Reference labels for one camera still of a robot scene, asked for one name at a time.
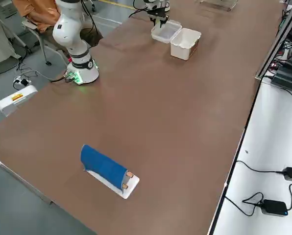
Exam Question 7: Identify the blue cloth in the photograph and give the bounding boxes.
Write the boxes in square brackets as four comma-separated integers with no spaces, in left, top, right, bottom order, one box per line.
[80,144,128,192]

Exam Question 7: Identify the person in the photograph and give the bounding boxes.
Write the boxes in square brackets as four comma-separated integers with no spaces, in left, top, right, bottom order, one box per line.
[12,0,104,47]

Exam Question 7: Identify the white board with wooden pegs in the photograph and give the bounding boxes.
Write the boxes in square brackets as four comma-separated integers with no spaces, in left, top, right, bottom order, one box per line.
[83,168,140,199]

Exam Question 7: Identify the aluminium frame post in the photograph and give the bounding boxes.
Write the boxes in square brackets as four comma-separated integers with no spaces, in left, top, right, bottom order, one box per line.
[255,0,292,80]

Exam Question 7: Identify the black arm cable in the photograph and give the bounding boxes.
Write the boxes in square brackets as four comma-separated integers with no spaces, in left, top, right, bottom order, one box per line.
[128,0,150,18]

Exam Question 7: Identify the black base cable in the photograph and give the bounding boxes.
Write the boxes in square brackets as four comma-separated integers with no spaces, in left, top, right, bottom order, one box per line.
[49,75,72,83]

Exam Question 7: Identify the translucent white box lid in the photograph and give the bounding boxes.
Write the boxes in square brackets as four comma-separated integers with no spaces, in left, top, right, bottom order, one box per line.
[150,20,183,44]

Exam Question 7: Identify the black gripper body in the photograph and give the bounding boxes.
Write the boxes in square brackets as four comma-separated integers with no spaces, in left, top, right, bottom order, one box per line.
[147,8,169,20]

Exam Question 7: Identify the grey chair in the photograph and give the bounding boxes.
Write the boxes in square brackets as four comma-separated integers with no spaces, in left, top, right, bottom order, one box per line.
[22,19,72,66]

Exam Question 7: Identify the black adapter cable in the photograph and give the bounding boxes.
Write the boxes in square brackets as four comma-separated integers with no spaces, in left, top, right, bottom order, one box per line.
[236,160,287,175]

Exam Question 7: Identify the white preservation box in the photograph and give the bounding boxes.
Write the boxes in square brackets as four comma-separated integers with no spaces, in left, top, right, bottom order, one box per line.
[170,27,202,61]

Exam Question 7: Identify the white floor power strip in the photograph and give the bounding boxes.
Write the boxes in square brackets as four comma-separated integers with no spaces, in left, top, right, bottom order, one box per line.
[13,75,31,87]

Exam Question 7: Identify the white case with yellow label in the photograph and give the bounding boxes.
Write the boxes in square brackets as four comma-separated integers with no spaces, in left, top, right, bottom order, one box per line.
[0,85,38,118]

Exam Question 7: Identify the white desk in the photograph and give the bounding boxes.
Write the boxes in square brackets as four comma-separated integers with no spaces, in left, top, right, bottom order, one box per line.
[208,77,292,235]

